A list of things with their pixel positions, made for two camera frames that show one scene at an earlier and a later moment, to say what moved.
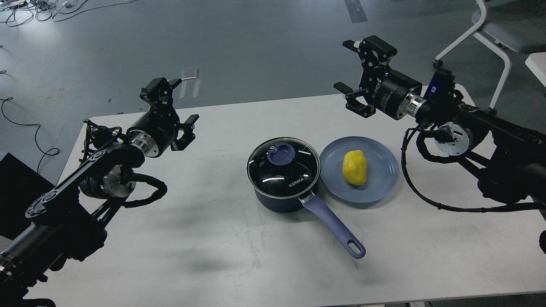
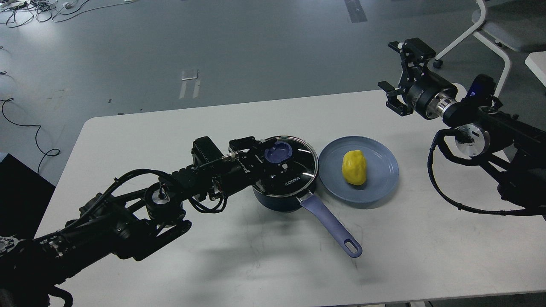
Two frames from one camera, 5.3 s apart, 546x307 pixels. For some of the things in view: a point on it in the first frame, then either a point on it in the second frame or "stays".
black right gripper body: [387, 91] -> [419, 85]
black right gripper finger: [373, 52] -> [415, 51]
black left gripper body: [154, 131] -> [237, 170]
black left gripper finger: [181, 143] -> [270, 173]
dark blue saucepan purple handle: [311, 201] stays
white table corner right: [536, 62] stays
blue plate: [383, 171] stays
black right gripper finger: [355, 101] -> [393, 102]
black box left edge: [20, 186] stays
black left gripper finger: [159, 93] -> [250, 142]
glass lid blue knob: [283, 168] stays
